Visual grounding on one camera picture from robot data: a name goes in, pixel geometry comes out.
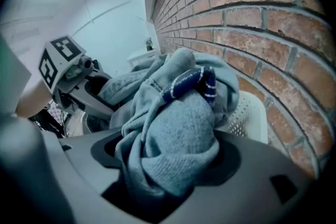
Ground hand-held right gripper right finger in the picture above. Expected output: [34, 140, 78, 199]
[198, 138, 242, 187]

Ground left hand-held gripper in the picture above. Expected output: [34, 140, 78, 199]
[38, 35, 116, 116]

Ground person's left forearm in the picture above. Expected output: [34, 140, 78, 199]
[15, 78, 56, 118]

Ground light blue denim clothes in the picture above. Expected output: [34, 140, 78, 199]
[98, 56, 169, 114]

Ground navy white-striped clothes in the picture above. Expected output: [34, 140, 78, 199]
[161, 66, 217, 109]

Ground person's light shirt sleeve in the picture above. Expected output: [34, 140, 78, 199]
[0, 33, 33, 114]

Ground checkered cloth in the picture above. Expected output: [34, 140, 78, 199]
[48, 103, 65, 137]

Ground white side table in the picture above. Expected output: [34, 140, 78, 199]
[127, 48, 161, 69]

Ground grey knit clothes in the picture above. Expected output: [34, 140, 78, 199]
[110, 47, 240, 198]

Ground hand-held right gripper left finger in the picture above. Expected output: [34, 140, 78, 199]
[90, 135, 124, 169]

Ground white perforated plastic basket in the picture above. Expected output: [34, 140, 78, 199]
[217, 90, 269, 144]

